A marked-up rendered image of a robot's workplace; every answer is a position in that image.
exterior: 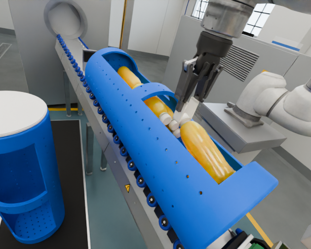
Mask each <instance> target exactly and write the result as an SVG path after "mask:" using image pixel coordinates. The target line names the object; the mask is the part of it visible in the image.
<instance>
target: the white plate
mask: <svg viewBox="0 0 311 249"><path fill-rule="evenodd" d="M46 114H47V105H46V103H45V102H44V101H43V100H42V99H40V98H38V97H37V96H34V95H32V94H28V93H24V92H18V91H0V137H4V136H9V135H13V134H17V133H20V132H23V131H25V130H28V129H30V128H32V127H33V126H35V125H37V124H38V123H39V122H41V121H42V120H43V119H44V117H45V116H46Z"/></svg>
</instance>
